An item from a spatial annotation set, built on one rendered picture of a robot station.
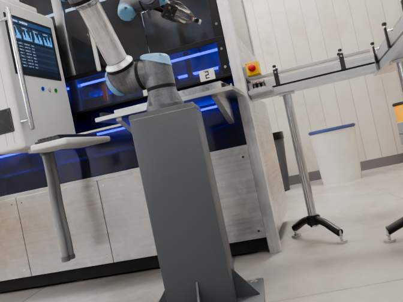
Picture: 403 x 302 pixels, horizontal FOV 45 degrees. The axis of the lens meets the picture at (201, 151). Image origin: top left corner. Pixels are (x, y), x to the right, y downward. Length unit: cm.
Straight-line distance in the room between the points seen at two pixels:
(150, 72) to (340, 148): 385
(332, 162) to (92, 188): 325
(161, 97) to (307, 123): 473
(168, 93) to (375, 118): 497
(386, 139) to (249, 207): 418
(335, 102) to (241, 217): 406
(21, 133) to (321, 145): 376
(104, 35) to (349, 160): 407
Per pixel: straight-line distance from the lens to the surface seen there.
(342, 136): 554
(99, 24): 190
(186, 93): 234
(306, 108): 651
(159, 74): 191
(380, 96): 669
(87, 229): 299
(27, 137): 252
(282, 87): 276
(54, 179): 283
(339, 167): 555
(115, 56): 194
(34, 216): 315
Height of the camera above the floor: 58
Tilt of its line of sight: 1 degrees up
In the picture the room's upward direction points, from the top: 12 degrees counter-clockwise
